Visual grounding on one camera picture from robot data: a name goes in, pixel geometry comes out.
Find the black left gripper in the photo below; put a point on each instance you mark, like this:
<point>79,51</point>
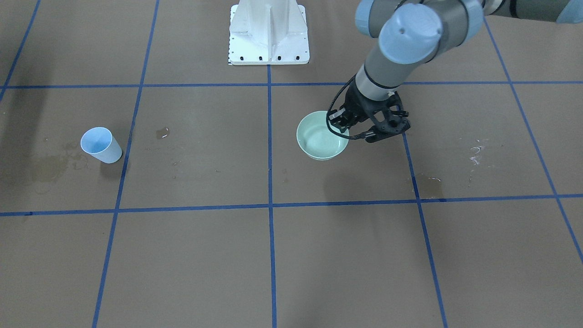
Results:
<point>358,105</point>

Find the light green ceramic bowl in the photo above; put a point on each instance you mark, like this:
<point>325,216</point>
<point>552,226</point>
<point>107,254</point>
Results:
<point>316,140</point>

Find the light blue plastic cup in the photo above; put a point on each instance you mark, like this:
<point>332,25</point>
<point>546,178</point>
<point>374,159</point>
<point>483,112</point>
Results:
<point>100,143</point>

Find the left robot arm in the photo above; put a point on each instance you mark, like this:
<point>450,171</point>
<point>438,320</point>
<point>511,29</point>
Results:
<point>411,33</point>

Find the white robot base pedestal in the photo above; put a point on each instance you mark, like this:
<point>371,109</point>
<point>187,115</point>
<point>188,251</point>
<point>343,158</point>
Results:
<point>268,32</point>

